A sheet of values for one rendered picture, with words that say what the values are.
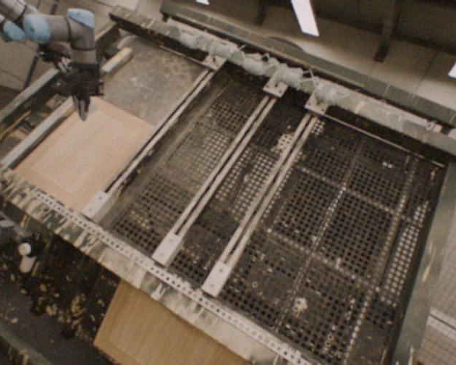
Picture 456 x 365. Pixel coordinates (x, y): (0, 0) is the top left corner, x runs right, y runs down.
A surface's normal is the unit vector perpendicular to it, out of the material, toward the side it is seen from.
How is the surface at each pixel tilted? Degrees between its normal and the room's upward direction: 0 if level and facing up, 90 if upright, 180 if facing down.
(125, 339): 90
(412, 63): 90
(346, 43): 90
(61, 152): 57
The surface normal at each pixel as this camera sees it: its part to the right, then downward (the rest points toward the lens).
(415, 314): 0.00, -0.47
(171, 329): -0.28, 0.02
